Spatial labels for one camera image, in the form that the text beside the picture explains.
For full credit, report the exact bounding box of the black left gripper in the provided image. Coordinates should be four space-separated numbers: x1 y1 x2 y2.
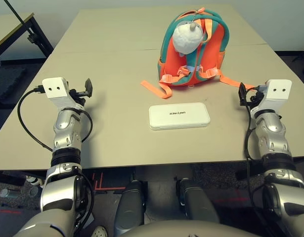
67 78 93 107

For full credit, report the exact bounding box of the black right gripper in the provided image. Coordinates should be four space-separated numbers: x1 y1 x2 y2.
238 82 262 107

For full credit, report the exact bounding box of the orange and teal backpack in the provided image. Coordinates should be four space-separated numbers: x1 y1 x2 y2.
140 6 255 99

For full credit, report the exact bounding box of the white pencil case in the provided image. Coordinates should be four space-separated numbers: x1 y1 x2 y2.
148 102 211 131

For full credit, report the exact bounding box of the grey white plush toy pendant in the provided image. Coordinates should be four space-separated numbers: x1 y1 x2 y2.
172 21 204 55

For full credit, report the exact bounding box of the dark floor mat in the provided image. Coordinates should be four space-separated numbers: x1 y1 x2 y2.
0 65 28 107

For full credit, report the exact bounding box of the black framed side table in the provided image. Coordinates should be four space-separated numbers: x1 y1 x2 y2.
0 12 54 62

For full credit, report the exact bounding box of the thin dark pole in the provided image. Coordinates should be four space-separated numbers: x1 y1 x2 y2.
3 0 39 45

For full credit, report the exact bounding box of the white floor object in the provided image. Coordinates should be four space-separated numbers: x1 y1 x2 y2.
25 175 45 187

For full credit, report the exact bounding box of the grey right robot leg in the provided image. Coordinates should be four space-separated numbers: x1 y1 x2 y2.
177 179 220 224

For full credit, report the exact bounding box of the grey robot leg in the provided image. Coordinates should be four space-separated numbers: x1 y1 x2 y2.
113 180 145 235
177 179 220 224

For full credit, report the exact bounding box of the grey left robot leg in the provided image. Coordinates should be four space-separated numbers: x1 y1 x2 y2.
113 180 145 235

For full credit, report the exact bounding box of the grey floor cylinder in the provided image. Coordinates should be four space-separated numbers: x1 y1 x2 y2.
0 189 19 198

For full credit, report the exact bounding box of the white perforated shoe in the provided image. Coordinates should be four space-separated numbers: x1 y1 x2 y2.
92 225 108 237

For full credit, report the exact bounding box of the grey robot torso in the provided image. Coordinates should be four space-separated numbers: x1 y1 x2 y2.
122 221 263 237

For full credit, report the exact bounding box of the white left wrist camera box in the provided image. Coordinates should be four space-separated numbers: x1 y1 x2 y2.
42 77 86 111

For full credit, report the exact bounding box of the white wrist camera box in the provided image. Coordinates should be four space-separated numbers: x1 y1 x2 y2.
42 77 86 111
255 79 293 117

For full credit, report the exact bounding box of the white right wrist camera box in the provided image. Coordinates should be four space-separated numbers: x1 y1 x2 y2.
255 79 293 117

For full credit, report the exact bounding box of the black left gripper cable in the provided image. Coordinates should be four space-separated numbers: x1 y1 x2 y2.
74 108 93 143

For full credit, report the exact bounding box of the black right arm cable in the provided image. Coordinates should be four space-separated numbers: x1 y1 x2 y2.
243 97 257 223

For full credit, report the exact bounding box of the black left camera cable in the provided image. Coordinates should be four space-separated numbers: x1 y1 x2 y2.
17 85 55 152

